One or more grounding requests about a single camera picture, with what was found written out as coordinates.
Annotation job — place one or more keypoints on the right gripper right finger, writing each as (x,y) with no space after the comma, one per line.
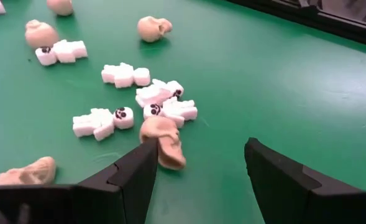
(282,193)

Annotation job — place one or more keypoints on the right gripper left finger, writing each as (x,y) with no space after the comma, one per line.
(133,193)

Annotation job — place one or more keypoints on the black metal table frame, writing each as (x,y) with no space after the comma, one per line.
(341,28)

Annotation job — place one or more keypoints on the beige plastic skull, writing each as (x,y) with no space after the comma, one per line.
(151,29)
(40,33)
(60,6)
(167,149)
(27,172)

